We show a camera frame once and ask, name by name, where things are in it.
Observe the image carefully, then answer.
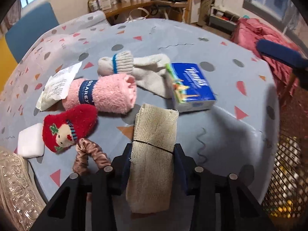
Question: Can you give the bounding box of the woven beige basket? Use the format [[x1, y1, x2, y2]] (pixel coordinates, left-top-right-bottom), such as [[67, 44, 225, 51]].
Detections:
[[0, 146, 47, 225]]

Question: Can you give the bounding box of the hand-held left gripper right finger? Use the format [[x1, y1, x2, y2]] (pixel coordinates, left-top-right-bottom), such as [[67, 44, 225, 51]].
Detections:
[[173, 144, 277, 231]]

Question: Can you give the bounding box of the white printed packet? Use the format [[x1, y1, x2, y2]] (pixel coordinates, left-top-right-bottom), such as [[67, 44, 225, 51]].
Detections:
[[36, 61, 83, 112]]

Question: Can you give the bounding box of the pink blanket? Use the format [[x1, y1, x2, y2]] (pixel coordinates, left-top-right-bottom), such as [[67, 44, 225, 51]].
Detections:
[[230, 18, 307, 98]]

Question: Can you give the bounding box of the wooden desk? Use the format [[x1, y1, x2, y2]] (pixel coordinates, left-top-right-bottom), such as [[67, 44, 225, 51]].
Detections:
[[103, 0, 190, 26]]

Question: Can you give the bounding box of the white low shelf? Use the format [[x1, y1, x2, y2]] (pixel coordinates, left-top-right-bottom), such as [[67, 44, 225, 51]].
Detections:
[[208, 4, 241, 32]]

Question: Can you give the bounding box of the beige gauze roll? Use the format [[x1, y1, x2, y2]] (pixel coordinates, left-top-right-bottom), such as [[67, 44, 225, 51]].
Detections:
[[126, 103, 180, 214]]

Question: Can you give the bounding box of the blue yellow grey headboard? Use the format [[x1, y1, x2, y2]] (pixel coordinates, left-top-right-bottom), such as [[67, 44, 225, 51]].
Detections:
[[0, 2, 60, 87]]

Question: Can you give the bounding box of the side window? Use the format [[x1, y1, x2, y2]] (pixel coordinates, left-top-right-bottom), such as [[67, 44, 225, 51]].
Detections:
[[243, 0, 297, 23]]

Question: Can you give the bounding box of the blue tissue pack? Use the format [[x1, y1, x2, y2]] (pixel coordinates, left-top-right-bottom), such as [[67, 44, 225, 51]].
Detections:
[[166, 63, 217, 113]]

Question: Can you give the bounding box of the pink towel roll blue band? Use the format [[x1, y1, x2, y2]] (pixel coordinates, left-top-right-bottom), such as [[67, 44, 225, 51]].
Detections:
[[62, 74, 137, 115]]

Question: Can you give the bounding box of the cream sock blue stripe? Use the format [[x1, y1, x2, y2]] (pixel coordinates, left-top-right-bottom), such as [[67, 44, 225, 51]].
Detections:
[[97, 50, 174, 99]]

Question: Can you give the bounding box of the red christmas sock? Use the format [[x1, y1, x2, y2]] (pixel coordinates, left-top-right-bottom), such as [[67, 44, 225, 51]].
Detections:
[[42, 105, 99, 153]]

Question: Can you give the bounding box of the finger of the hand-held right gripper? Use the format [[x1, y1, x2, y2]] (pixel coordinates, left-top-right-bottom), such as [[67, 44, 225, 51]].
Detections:
[[256, 38, 308, 71]]

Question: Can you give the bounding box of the cardboard box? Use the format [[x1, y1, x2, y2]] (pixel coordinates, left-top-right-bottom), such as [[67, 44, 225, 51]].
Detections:
[[197, 0, 213, 27]]

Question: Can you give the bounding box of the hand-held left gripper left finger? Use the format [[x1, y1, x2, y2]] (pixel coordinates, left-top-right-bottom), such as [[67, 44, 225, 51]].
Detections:
[[30, 146, 132, 231]]

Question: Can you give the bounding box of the white bag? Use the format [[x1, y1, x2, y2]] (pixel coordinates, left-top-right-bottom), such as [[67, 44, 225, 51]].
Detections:
[[128, 8, 149, 21]]

